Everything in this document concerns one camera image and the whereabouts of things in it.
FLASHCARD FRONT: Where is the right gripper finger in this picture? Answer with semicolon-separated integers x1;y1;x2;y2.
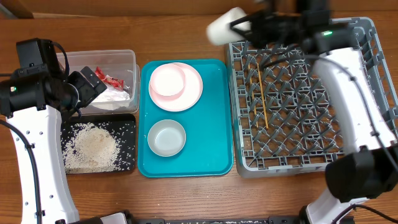
230;11;264;27
230;24;258;44

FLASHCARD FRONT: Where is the white napkin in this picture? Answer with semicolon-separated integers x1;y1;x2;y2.
90;84;130;110

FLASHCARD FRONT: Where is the white cup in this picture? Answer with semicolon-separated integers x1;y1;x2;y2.
206;7;246;45

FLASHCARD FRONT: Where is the red snack wrapper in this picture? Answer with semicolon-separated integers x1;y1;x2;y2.
95;67;124;91

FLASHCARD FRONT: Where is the white rice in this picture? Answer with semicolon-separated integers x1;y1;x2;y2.
62;121;135;174

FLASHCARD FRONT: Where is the small pink plate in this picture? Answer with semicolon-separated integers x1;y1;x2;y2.
150;63;186;97

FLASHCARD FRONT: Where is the grey bowl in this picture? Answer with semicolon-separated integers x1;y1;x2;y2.
147;119;187;157

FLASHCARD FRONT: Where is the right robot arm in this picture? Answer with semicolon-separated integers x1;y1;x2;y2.
228;9;397;223

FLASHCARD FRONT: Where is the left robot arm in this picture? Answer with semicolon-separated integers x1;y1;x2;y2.
1;65;106;223

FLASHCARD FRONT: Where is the clear plastic storage bin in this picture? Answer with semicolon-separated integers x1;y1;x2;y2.
66;49;141;115

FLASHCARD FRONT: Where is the black plastic tray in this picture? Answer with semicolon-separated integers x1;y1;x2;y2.
60;113;137;174

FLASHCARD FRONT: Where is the large pink plate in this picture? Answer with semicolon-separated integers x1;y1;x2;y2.
149;62;203;112

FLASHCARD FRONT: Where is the grey plastic dish rack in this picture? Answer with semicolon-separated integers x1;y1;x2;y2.
224;17;398;179

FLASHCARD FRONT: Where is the teal plastic serving tray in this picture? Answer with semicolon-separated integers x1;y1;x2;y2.
137;59;234;178

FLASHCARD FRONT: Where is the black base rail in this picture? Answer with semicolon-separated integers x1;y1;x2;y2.
124;210;307;224

